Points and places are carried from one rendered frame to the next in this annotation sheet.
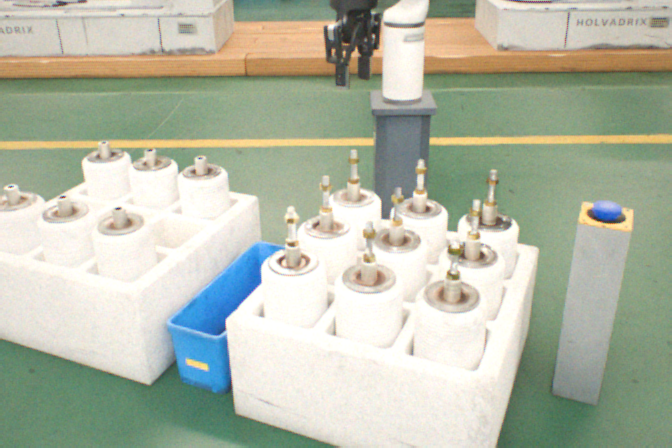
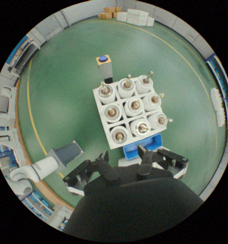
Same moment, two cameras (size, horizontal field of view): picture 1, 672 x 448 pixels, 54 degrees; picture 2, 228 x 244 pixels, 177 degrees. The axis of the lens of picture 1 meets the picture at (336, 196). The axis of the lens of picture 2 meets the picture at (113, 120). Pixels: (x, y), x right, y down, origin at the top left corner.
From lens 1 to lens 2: 1.03 m
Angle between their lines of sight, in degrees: 64
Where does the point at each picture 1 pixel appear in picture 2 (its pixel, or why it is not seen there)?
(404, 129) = (62, 155)
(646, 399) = not seen: hidden behind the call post
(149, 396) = not seen: hidden behind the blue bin
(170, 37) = (70, 212)
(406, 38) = (39, 168)
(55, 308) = not seen: hidden behind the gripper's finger
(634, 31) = (16, 136)
